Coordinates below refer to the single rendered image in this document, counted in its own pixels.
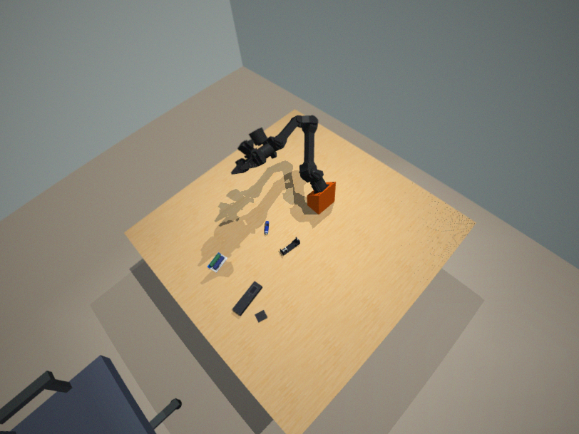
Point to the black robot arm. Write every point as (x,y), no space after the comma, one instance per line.
(308,170)

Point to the dark grey square piece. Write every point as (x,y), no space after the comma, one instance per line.
(261,316)

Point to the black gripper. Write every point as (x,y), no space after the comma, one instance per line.
(254,159)

